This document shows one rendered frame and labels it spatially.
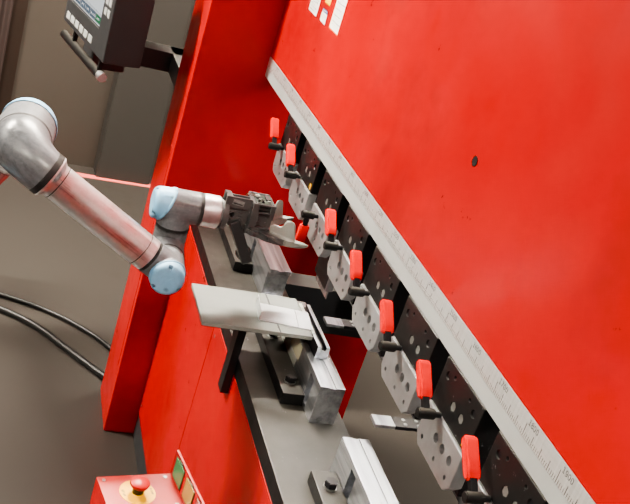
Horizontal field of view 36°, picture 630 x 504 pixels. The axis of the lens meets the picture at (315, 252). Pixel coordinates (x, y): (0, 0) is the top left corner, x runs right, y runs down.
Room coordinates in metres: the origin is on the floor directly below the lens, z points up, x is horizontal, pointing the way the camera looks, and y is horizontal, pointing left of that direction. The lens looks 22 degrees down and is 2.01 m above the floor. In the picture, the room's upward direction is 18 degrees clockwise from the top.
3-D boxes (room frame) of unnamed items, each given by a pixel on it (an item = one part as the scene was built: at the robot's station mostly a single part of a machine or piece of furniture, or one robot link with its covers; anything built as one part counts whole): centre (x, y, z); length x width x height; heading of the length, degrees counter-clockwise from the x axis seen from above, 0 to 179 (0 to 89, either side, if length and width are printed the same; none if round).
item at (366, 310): (1.71, -0.17, 1.26); 0.15 x 0.09 x 0.17; 21
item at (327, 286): (2.06, -0.04, 1.13); 0.10 x 0.02 x 0.10; 21
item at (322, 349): (2.03, -0.05, 0.99); 0.20 x 0.03 x 0.03; 21
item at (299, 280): (2.62, -0.23, 0.81); 0.64 x 0.08 x 0.14; 111
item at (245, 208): (2.03, 0.17, 1.22); 0.12 x 0.08 x 0.09; 111
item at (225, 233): (2.60, 0.23, 0.89); 0.30 x 0.05 x 0.03; 21
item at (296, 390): (2.00, 0.00, 0.89); 0.30 x 0.05 x 0.03; 21
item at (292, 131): (2.46, 0.12, 1.26); 0.15 x 0.09 x 0.17; 21
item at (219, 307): (2.01, 0.10, 1.00); 0.26 x 0.18 x 0.01; 111
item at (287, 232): (2.01, 0.07, 1.21); 0.09 x 0.03 x 0.06; 75
